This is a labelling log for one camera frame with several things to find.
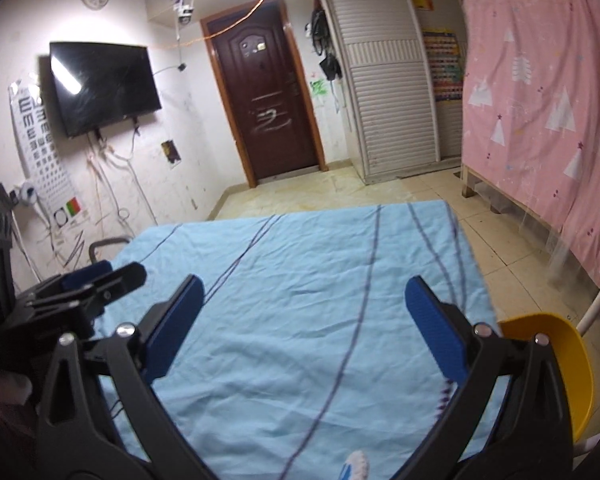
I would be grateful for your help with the hanging black bags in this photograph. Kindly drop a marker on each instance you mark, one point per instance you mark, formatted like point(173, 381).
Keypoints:
point(325, 55)

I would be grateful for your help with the colourful grid chart poster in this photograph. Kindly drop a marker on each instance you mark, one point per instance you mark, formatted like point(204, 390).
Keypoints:
point(442, 65)

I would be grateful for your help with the eye chart poster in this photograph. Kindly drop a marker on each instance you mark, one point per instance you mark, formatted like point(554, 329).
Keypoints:
point(35, 135)

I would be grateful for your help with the white security camera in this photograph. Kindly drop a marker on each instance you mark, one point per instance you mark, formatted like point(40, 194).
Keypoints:
point(184, 10)

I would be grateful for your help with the pink tree-print curtain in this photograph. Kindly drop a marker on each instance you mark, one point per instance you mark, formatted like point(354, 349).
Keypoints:
point(545, 110)

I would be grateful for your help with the person's left forearm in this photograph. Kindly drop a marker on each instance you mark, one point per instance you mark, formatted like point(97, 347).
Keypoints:
point(0, 435)

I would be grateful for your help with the dark brown door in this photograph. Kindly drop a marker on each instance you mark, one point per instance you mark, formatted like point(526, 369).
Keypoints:
point(267, 95)

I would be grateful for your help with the yellow plastic bin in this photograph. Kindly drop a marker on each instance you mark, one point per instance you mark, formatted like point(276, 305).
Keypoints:
point(570, 375)

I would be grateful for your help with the white slatted wardrobe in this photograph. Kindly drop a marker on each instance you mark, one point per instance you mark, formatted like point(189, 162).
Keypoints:
point(390, 85)

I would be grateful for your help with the open wall socket box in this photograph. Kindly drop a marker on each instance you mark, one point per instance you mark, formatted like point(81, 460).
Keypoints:
point(170, 152)

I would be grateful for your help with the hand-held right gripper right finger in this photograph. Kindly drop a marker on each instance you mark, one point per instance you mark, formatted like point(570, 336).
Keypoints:
point(435, 332)

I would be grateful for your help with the wall-mounted black television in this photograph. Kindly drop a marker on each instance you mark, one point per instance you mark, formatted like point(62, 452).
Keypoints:
point(105, 87)

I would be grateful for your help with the blue printed tablecloth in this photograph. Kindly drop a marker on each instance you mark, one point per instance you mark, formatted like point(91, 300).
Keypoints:
point(290, 310)

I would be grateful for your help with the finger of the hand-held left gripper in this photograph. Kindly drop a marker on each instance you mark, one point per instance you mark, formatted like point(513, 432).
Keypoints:
point(125, 280)
point(82, 276)

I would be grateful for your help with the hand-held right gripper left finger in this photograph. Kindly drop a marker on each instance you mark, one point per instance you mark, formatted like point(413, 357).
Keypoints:
point(172, 330)

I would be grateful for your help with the person's left hand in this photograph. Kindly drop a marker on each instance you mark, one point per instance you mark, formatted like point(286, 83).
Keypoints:
point(10, 387)

